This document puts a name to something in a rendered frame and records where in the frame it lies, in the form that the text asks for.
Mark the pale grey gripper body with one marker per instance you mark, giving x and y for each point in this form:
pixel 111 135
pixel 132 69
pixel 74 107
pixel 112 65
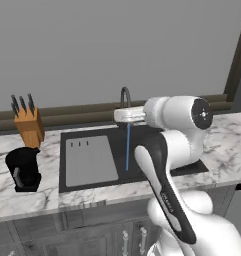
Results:
pixel 128 115

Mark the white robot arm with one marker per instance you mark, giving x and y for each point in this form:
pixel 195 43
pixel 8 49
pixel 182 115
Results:
pixel 178 150

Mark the dark curved sink faucet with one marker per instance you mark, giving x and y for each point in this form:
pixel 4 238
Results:
pixel 126 95

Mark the blue water stream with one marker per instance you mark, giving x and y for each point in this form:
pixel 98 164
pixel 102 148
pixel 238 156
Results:
pixel 127 150

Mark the black kitchen sink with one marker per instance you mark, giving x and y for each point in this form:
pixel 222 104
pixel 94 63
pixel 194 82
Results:
pixel 92 160

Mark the black jug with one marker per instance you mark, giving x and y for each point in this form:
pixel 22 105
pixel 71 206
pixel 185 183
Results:
pixel 23 165

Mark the wooden knife block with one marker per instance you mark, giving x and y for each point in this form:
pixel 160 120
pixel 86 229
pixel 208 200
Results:
pixel 31 128

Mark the grey cupboard door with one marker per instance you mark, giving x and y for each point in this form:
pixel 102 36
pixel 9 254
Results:
pixel 22 236
pixel 143 233
pixel 85 243

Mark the brown window frame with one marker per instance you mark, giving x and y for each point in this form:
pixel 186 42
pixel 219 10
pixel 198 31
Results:
pixel 75 115

